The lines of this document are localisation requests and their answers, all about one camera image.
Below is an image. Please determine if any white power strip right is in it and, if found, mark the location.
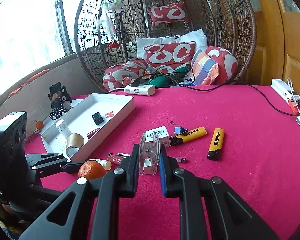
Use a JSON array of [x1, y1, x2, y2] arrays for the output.
[[271, 79, 300, 106]]

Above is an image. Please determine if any orange mandarin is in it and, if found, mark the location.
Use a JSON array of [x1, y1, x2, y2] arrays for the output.
[[78, 160, 106, 180]]

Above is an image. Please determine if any red patterned cushion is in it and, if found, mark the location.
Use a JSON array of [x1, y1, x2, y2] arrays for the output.
[[102, 58, 148, 91], [205, 46, 238, 85]]

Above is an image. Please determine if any small dropper bottle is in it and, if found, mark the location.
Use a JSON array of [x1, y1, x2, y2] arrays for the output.
[[89, 159, 112, 171]]

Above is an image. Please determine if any white power strip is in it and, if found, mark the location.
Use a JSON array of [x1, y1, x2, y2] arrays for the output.
[[124, 85, 155, 96], [271, 79, 300, 106]]

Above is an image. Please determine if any white usb charger plug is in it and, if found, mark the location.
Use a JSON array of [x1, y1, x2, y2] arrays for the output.
[[142, 159, 152, 174]]

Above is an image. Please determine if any plaid striped cushion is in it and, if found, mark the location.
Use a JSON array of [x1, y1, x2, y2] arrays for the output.
[[191, 49, 219, 86]]

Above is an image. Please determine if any red white patterned pillow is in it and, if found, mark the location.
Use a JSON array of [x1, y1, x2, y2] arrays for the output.
[[144, 41, 196, 69]]

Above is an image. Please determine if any red patterned cushion left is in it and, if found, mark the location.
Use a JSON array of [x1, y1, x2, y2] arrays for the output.
[[102, 58, 148, 91]]

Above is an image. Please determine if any red patterned cushion right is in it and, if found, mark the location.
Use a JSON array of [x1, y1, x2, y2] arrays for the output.
[[205, 46, 238, 85]]

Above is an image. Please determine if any black power cable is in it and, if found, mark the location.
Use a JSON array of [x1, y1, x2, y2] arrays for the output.
[[131, 64, 300, 118]]

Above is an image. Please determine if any white dreamcatcher ornament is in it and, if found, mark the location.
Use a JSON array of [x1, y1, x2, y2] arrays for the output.
[[97, 0, 123, 50]]

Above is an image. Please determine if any small red headrest pillow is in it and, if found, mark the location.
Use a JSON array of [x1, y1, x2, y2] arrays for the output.
[[147, 2, 190, 27]]

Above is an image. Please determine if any tan tape roll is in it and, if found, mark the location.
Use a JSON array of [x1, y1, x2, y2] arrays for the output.
[[65, 133, 84, 158]]

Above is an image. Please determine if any yellow lighter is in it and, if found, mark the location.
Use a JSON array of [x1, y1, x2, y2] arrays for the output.
[[206, 128, 224, 161], [170, 126, 207, 146]]

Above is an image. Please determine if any pink red tablecloth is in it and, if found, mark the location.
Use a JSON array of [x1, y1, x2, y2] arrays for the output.
[[24, 84, 300, 240]]

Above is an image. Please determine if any black cat phone stand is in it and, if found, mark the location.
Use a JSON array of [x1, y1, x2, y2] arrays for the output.
[[47, 82, 72, 120]]

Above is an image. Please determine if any white cardboard tray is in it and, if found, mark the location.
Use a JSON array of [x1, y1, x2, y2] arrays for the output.
[[39, 93, 136, 162]]

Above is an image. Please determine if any green cloth item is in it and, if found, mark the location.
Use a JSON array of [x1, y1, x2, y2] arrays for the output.
[[146, 66, 191, 88]]

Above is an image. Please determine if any small pink barcode box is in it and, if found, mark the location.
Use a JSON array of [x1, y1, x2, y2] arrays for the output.
[[145, 126, 171, 147]]

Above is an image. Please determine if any red rectangular lighter box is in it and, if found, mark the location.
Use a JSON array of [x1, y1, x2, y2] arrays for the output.
[[107, 153, 125, 165]]

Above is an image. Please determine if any white pill bottle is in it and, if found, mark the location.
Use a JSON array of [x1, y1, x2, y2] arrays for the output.
[[55, 119, 72, 139]]

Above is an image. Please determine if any blue binder clip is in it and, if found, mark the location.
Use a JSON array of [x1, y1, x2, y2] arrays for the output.
[[170, 121, 188, 135]]

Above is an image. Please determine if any wicker hanging egg chair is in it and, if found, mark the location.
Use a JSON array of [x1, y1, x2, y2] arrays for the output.
[[74, 0, 256, 90]]

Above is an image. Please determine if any small orange on sill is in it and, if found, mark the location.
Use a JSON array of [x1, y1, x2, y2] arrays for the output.
[[36, 121, 44, 130]]

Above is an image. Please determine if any black charger adapter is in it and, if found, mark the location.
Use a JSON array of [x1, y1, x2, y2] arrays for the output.
[[92, 112, 104, 126]]

